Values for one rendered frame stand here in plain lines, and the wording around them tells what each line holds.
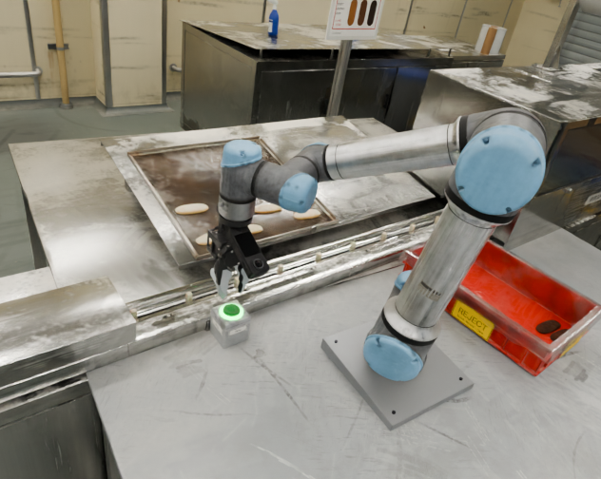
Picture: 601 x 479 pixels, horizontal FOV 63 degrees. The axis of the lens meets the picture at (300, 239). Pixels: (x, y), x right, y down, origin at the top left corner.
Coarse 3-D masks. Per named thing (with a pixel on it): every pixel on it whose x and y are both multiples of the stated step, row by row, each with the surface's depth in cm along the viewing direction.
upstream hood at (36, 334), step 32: (64, 288) 110; (96, 288) 111; (0, 320) 99; (32, 320) 101; (64, 320) 102; (96, 320) 103; (128, 320) 105; (0, 352) 93; (32, 352) 94; (64, 352) 97; (96, 352) 103; (0, 384) 93
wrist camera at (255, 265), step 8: (232, 232) 101; (240, 232) 102; (248, 232) 103; (232, 240) 101; (240, 240) 101; (248, 240) 102; (240, 248) 100; (248, 248) 101; (256, 248) 102; (240, 256) 100; (248, 256) 100; (256, 256) 101; (248, 264) 99; (256, 264) 99; (264, 264) 100; (248, 272) 99; (256, 272) 99; (264, 272) 100
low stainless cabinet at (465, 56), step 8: (432, 40) 542; (440, 40) 552; (448, 40) 560; (456, 40) 570; (456, 48) 521; (464, 48) 529; (472, 48) 536; (456, 56) 488; (464, 56) 495; (472, 56) 503; (480, 56) 511; (488, 56) 519; (496, 56) 528; (504, 56) 537; (456, 64) 494; (464, 64) 501; (472, 64) 509; (480, 64) 518; (488, 64) 526; (496, 64) 535
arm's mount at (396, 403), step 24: (336, 336) 120; (360, 336) 122; (336, 360) 116; (360, 360) 116; (432, 360) 120; (360, 384) 110; (384, 384) 111; (408, 384) 112; (432, 384) 114; (456, 384) 115; (384, 408) 106; (408, 408) 107; (432, 408) 110
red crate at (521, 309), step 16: (480, 272) 160; (480, 288) 152; (496, 288) 154; (512, 288) 155; (448, 304) 139; (496, 304) 146; (512, 304) 148; (528, 304) 149; (528, 320) 142; (544, 320) 143; (560, 320) 145; (480, 336) 132; (496, 336) 130; (544, 336) 137; (512, 352) 127; (528, 352) 124; (528, 368) 124; (544, 368) 125
